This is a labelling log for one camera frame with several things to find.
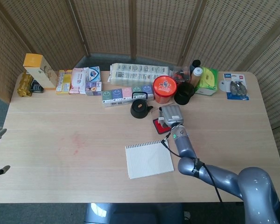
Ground blue and white pack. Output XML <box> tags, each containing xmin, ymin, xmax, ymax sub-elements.
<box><xmin>85</xmin><ymin>66</ymin><xmax>101</xmax><ymax>83</ymax></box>

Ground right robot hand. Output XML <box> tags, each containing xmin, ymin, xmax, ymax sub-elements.
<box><xmin>157</xmin><ymin>104</ymin><xmax>185</xmax><ymax>129</ymax></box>

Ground green tissue box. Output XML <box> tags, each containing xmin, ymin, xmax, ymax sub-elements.
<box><xmin>195</xmin><ymin>66</ymin><xmax>219</xmax><ymax>97</ymax></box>

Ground red ink pad clear lid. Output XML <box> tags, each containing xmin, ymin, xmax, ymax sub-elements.
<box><xmin>151</xmin><ymin>105</ymin><xmax>173</xmax><ymax>135</ymax></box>

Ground pink wet wipes pack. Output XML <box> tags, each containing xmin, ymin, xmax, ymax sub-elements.
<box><xmin>69</xmin><ymin>67</ymin><xmax>91</xmax><ymax>95</ymax></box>

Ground woven folding screen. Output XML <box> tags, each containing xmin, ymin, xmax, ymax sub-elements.
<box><xmin>0</xmin><ymin>0</ymin><xmax>280</xmax><ymax>185</ymax></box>

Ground black mesh pen cup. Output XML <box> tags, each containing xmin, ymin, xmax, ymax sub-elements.
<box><xmin>174</xmin><ymin>82</ymin><xmax>196</xmax><ymax>106</ymax></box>

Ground five-colour tissue multipack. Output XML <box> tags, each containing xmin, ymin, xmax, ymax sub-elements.
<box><xmin>101</xmin><ymin>84</ymin><xmax>155</xmax><ymax>108</ymax></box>

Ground clear plastic box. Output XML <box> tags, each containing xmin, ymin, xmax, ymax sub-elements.
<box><xmin>172</xmin><ymin>66</ymin><xmax>192</xmax><ymax>83</ymax></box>

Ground tall cream carton orange top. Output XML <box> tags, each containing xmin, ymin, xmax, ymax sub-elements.
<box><xmin>22</xmin><ymin>53</ymin><xmax>58</xmax><ymax>91</ymax></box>

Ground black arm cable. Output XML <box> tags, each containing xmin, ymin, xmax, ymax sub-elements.
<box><xmin>160</xmin><ymin>130</ymin><xmax>224</xmax><ymax>203</ymax></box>

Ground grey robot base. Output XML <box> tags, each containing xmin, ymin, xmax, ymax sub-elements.
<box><xmin>83</xmin><ymin>202</ymin><xmax>186</xmax><ymax>224</ymax></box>

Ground orange lidded tub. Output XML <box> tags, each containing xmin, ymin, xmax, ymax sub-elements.
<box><xmin>153</xmin><ymin>75</ymin><xmax>178</xmax><ymax>105</ymax></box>

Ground yellow flat box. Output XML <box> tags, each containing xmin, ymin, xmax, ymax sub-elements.
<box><xmin>55</xmin><ymin>69</ymin><xmax>73</xmax><ymax>95</ymax></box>

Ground white round disc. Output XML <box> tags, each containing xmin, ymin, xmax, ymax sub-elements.
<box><xmin>218</xmin><ymin>80</ymin><xmax>230</xmax><ymax>92</ymax></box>

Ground black teapot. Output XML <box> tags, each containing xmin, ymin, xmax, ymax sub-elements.
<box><xmin>130</xmin><ymin>91</ymin><xmax>154</xmax><ymax>119</ymax></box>

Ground blue blister card hooks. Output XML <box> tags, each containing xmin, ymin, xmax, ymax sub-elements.
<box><xmin>223</xmin><ymin>72</ymin><xmax>250</xmax><ymax>101</ymax></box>

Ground large clear-wrapped tissue pack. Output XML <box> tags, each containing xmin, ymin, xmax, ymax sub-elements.
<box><xmin>107</xmin><ymin>62</ymin><xmax>175</xmax><ymax>87</ymax></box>

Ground white spiral notebook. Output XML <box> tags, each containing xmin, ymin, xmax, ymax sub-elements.
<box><xmin>125</xmin><ymin>140</ymin><xmax>175</xmax><ymax>180</ymax></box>

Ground gold foil pack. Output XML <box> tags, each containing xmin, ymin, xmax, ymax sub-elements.
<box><xmin>16</xmin><ymin>71</ymin><xmax>35</xmax><ymax>98</ymax></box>

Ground small black plastic object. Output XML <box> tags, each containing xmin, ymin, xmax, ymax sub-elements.
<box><xmin>29</xmin><ymin>79</ymin><xmax>44</xmax><ymax>93</ymax></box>

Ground small purple box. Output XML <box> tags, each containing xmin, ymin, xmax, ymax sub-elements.
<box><xmin>85</xmin><ymin>81</ymin><xmax>103</xmax><ymax>97</ymax></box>

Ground brown bottle white cap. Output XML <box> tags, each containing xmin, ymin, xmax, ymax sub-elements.
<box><xmin>190</xmin><ymin>67</ymin><xmax>203</xmax><ymax>87</ymax></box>

